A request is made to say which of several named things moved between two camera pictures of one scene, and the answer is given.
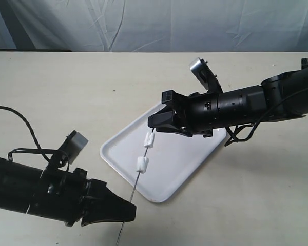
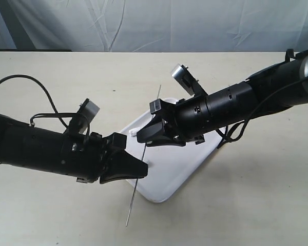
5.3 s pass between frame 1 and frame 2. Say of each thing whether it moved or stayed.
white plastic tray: stayed
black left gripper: moved
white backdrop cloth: stayed
